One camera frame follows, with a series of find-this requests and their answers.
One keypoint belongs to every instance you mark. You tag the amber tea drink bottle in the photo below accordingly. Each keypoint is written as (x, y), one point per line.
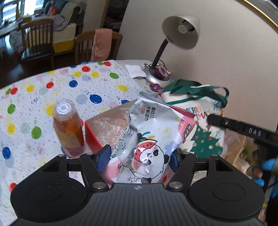
(68, 128)

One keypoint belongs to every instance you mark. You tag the blue gloved hand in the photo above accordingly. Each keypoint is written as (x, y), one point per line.
(265, 176)

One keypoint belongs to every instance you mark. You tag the wooden chair by table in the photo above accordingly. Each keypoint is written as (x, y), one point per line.
(83, 44)

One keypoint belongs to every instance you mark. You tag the sofa with cream cover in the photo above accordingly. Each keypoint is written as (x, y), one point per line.
(68, 19)

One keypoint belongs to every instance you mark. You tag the panda wet wipes pack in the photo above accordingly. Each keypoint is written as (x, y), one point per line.
(142, 154)

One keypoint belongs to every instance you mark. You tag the clear bubble wrap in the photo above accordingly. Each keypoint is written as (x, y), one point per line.
(108, 130)

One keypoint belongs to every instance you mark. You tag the white paper tissue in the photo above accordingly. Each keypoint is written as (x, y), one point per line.
(135, 71)

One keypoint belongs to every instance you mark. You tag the pink towel on chair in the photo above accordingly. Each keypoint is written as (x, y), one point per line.
(101, 44)

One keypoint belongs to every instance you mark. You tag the dark wooden dining chair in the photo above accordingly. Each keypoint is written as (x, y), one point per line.
(37, 40)

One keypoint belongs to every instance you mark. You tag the happy family framed picture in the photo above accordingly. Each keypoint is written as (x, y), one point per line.
(266, 10)

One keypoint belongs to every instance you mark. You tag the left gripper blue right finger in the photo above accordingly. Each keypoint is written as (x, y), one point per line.
(182, 164)

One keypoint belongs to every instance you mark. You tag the christmas tree tote bag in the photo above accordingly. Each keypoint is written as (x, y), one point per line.
(200, 100)

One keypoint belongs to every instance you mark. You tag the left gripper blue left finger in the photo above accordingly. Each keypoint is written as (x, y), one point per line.
(92, 166)

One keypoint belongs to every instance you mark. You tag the red cardboard box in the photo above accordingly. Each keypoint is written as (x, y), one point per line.
(119, 112)

